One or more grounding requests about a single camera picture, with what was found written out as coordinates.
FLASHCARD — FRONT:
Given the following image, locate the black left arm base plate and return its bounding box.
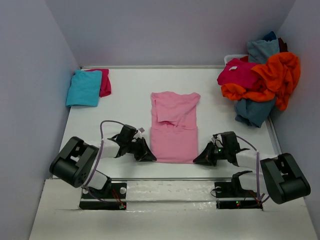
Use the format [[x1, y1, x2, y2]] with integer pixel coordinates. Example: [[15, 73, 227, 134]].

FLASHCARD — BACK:
[[79, 181, 127, 211]]

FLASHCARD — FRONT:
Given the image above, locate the crumpled magenta t-shirt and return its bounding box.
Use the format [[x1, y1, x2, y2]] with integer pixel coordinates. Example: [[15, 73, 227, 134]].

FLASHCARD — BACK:
[[217, 57, 258, 89]]

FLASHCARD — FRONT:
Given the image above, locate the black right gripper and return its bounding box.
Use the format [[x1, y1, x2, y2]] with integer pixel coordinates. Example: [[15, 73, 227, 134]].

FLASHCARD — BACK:
[[192, 140, 229, 167]]

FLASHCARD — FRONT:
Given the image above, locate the dark blue t-shirt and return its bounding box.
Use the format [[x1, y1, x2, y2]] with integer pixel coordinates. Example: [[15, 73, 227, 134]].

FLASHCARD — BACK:
[[262, 31, 277, 42]]

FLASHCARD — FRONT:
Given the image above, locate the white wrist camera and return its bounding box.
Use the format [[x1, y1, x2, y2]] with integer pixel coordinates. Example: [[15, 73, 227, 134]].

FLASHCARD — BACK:
[[134, 127, 145, 138], [211, 134, 223, 148]]

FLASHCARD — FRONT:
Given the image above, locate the white laundry basket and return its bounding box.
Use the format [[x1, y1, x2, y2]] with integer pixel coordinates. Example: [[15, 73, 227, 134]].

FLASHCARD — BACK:
[[223, 54, 248, 65]]

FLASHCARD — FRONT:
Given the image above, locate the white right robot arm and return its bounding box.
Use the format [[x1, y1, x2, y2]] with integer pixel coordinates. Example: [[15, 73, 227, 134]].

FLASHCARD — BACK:
[[193, 131, 311, 206]]

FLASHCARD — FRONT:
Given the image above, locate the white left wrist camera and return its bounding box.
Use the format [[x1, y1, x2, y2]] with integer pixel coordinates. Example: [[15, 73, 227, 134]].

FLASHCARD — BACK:
[[134, 127, 145, 138]]

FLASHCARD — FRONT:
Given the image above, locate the light pink t-shirt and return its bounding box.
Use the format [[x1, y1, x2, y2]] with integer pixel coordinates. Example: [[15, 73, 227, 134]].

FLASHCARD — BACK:
[[150, 91, 201, 164]]

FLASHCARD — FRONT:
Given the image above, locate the grey-blue t-shirt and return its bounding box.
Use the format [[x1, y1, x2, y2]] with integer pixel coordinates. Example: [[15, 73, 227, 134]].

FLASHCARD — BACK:
[[234, 38, 280, 128]]

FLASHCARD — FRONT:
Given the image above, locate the maroon t-shirt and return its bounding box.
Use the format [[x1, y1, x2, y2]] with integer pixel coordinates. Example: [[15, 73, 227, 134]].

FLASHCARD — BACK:
[[278, 37, 288, 53]]

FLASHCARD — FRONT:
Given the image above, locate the crumpled orange t-shirt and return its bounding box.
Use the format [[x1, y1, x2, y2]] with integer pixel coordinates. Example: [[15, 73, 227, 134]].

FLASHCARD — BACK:
[[221, 52, 301, 111]]

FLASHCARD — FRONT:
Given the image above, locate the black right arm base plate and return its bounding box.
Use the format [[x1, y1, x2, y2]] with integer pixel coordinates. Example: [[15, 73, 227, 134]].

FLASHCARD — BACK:
[[210, 181, 263, 210]]

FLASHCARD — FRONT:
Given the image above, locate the folded magenta t-shirt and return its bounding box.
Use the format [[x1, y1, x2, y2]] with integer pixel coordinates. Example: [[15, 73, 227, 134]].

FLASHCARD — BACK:
[[85, 68, 112, 98]]

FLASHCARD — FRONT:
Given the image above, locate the folded turquoise t-shirt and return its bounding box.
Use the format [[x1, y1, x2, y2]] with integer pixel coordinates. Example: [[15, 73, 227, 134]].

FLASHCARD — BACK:
[[65, 70, 102, 107]]

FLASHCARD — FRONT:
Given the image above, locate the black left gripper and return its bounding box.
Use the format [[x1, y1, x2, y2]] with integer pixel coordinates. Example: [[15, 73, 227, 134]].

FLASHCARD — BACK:
[[125, 137, 155, 162]]

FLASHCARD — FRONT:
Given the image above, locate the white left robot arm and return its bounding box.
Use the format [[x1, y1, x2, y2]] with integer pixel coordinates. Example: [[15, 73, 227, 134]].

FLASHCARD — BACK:
[[49, 120, 157, 200]]

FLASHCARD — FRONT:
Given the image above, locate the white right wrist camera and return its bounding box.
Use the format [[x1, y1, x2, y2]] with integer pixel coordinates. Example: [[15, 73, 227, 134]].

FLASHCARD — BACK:
[[211, 134, 223, 148]]

